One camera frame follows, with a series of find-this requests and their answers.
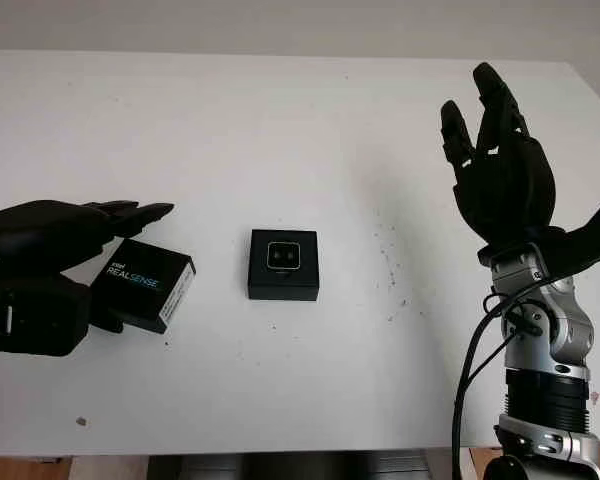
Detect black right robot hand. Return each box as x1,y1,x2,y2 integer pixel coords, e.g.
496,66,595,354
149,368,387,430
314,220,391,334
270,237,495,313
439,62,556,249

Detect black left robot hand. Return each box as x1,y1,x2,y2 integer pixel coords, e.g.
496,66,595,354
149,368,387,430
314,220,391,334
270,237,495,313
0,199,176,282

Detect black RealSense box lid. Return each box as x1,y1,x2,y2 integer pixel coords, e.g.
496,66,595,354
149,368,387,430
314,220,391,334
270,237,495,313
90,237,197,337

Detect small silver depth camera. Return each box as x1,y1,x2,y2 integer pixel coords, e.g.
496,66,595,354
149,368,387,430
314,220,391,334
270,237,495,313
266,241,302,271

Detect dark robot torso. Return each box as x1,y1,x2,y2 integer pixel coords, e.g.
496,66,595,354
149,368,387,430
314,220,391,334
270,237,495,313
147,449,471,480

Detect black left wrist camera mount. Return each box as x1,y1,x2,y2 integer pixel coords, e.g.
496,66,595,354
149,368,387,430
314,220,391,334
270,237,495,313
0,277,94,357

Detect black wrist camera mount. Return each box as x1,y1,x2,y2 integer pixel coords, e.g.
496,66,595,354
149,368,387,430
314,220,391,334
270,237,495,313
527,183,600,280
0,277,94,357

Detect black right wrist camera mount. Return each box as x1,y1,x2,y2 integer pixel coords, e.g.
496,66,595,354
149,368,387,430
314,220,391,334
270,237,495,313
527,183,600,280

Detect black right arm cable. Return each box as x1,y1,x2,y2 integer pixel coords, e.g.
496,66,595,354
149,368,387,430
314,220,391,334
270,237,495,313
452,292,544,480

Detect black camera box base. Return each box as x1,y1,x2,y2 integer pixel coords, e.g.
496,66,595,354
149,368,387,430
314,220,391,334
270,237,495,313
247,228,320,302

